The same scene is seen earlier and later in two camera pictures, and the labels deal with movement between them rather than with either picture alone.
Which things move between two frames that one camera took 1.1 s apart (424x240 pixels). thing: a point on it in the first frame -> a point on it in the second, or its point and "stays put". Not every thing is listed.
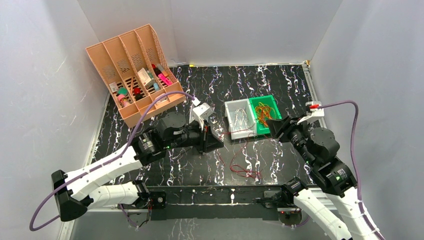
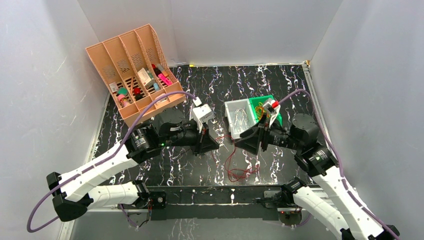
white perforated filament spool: (192, 114) stays put
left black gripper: (203, 139) stays put
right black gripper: (276, 126) -> (251, 138)
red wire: (241, 151) -> (235, 175)
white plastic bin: (241, 120) stays put
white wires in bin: (240, 120) stays put
